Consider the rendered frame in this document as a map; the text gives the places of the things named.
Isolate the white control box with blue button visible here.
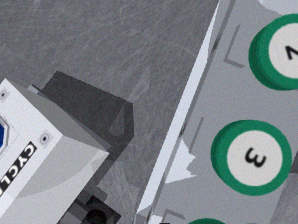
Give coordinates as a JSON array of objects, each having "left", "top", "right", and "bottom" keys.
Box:
[{"left": 0, "top": 78, "right": 121, "bottom": 224}]

